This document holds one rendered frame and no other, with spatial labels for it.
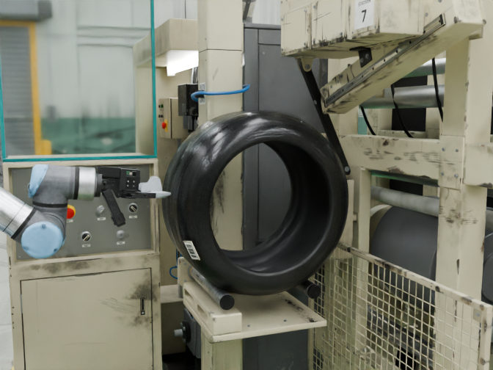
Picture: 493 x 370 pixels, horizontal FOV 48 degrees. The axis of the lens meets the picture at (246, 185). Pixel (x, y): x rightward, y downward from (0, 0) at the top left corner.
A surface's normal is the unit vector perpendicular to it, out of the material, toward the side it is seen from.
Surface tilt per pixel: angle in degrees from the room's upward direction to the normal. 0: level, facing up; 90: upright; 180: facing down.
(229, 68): 90
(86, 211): 90
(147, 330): 90
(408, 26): 90
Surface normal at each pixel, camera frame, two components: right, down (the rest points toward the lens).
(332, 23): -0.94, 0.04
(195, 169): -0.38, -0.23
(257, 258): 0.30, -0.06
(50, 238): 0.33, 0.19
